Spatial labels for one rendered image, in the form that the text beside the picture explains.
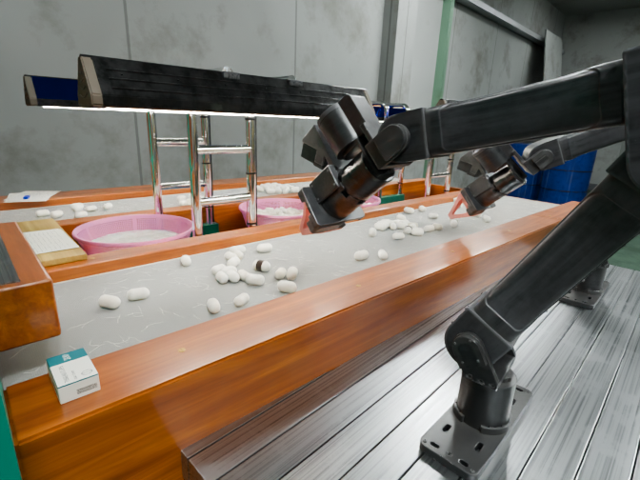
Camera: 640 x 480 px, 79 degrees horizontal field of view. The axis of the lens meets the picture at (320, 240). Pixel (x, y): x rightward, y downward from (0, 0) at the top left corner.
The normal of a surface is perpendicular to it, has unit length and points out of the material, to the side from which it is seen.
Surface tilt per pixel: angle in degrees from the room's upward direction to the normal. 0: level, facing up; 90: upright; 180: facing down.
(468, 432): 0
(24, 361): 0
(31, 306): 90
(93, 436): 90
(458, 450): 0
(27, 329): 90
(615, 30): 90
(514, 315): 81
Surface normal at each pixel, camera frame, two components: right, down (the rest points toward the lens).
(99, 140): 0.72, 0.23
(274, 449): 0.04, -0.95
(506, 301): -0.58, 0.04
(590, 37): -0.69, 0.18
